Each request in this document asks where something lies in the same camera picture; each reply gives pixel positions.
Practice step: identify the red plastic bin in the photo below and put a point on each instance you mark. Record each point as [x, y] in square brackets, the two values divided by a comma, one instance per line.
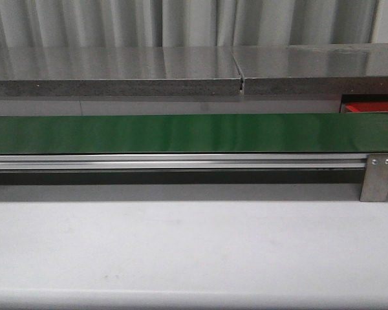
[370, 106]

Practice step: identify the steel conveyor support bracket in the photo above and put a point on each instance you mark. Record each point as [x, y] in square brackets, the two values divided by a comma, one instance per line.
[375, 182]

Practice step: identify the grey stone slab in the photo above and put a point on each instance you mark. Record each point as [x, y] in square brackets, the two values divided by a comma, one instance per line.
[115, 72]
[336, 69]

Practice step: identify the right grey stone slab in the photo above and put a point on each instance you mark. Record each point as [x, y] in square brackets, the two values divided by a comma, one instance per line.
[336, 69]

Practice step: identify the left grey stone slab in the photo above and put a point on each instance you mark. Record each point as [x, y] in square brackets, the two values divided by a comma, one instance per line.
[115, 72]

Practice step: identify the aluminium conveyor side rail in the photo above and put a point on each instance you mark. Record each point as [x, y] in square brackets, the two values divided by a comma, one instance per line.
[182, 161]

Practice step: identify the green conveyor belt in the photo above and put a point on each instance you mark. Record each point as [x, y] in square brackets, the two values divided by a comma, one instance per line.
[205, 133]

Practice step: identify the grey pleated curtain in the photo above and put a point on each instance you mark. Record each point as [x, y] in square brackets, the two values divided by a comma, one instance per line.
[184, 23]

